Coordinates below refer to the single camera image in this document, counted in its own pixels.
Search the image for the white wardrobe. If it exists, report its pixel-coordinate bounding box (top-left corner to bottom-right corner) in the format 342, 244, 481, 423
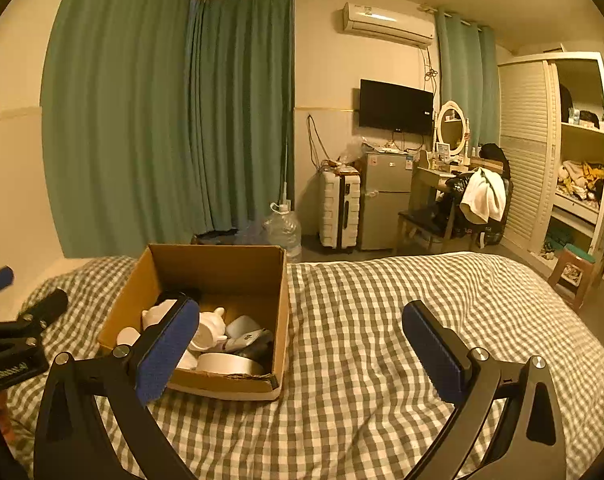
498, 52, 604, 275

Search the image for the white tape roll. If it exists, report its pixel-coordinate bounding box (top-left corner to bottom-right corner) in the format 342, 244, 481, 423
195, 352, 264, 376

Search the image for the cardboard box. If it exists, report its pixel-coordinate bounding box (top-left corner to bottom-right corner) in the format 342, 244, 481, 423
98, 244, 290, 402

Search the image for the silver mini fridge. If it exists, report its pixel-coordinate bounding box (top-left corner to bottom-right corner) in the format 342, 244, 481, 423
358, 152, 413, 252

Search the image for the white oval mirror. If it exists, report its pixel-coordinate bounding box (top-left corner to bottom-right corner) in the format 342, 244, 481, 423
433, 100, 470, 157

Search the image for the green curtain by wardrobe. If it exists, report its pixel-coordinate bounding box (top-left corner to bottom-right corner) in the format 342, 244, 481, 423
435, 10, 499, 146

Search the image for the dressing table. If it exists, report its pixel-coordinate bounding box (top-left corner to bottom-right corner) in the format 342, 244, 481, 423
409, 160, 454, 210

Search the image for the checkered bed duvet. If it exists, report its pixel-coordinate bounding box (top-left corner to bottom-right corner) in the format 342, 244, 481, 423
6, 250, 604, 480

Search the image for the wooden chair with clothes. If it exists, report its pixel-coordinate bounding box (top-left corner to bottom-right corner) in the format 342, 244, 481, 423
394, 143, 513, 252

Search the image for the blue grey tube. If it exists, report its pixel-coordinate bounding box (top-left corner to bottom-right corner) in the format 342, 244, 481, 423
221, 315, 274, 354

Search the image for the black wall television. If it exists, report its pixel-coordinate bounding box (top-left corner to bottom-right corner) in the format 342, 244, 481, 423
358, 79, 434, 136

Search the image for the white sock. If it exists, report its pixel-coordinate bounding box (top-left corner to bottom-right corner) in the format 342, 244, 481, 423
142, 299, 227, 370

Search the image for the small wooden stool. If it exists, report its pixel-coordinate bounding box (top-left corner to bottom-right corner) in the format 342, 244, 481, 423
548, 244, 596, 311

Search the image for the white air conditioner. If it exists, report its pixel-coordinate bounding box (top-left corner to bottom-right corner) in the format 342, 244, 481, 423
342, 3, 435, 48

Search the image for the large water bottle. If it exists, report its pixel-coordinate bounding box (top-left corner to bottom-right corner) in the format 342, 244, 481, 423
264, 182, 302, 262

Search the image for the white suitcase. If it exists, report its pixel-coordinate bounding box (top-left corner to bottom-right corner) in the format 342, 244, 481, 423
319, 166, 360, 250

